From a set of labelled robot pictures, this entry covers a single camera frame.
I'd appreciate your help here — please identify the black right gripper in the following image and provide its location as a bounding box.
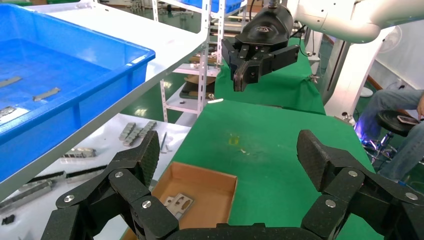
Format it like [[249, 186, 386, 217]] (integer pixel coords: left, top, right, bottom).
[[220, 4, 301, 93]]

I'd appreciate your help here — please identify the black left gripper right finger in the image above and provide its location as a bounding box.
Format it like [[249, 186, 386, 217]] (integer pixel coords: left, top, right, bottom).
[[296, 129, 424, 240]]

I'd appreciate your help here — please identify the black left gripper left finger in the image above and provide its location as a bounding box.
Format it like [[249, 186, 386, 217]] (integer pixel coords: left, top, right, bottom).
[[41, 130, 180, 240]]

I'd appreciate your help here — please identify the brown cardboard sheet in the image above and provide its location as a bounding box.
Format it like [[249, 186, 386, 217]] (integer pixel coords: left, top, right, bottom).
[[183, 74, 217, 88]]

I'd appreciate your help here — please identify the brown cardboard box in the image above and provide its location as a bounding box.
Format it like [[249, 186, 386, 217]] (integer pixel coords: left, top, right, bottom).
[[120, 161, 239, 240]]

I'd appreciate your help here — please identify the blue plastic tray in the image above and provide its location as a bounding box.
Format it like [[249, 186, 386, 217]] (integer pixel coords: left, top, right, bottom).
[[0, 3, 157, 183]]

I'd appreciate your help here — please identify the person's hand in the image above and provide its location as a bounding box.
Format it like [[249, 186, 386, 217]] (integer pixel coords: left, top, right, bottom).
[[415, 92, 424, 122]]

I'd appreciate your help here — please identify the green table cloth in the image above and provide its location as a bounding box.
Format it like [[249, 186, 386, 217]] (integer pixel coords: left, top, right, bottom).
[[165, 98, 387, 240], [213, 37, 327, 116]]

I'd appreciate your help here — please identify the silver io shield plate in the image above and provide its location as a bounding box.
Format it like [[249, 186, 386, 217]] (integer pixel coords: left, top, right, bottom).
[[163, 193, 195, 220]]

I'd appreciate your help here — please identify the silver toothed metal strip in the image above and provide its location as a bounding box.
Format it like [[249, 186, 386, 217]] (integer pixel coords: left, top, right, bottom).
[[138, 120, 158, 138], [123, 127, 144, 147], [118, 121, 137, 142]]

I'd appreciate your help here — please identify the thin metal hex key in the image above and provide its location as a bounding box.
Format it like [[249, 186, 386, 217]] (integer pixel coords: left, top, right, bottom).
[[159, 131, 173, 155]]

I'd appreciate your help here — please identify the blue storage bin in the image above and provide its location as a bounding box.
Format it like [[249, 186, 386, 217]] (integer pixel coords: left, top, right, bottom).
[[180, 0, 246, 15]]

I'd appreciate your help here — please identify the black round stool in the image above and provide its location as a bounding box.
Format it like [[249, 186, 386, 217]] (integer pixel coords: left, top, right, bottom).
[[362, 109, 424, 167]]

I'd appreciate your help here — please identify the white robot torso column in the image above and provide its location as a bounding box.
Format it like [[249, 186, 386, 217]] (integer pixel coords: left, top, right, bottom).
[[322, 25, 397, 117]]

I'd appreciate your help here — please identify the smartphone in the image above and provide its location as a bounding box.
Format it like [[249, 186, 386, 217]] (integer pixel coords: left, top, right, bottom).
[[396, 114, 422, 126]]

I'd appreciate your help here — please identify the seated person in jeans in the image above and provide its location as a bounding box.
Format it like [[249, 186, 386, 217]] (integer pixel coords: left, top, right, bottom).
[[356, 88, 424, 182]]

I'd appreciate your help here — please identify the white metal storage rack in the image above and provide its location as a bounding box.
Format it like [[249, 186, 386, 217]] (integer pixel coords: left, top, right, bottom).
[[150, 0, 249, 124]]

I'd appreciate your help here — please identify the grey tape strip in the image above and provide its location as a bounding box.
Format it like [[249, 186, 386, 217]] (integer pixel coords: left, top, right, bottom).
[[0, 76, 23, 89], [32, 87, 62, 103], [0, 105, 17, 119]]

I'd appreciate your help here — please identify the white fan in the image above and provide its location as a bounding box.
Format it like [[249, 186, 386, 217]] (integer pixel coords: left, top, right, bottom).
[[377, 25, 403, 54]]

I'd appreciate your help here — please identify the long dark metal rail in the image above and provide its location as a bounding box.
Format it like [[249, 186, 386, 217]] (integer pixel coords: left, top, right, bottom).
[[25, 170, 66, 185], [65, 164, 109, 184]]

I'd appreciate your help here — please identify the white perforated steel post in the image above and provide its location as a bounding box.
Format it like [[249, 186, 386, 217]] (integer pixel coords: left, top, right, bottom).
[[197, 0, 213, 117]]

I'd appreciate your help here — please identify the grey sheet metal frame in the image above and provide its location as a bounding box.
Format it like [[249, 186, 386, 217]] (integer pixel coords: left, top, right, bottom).
[[0, 179, 56, 215]]

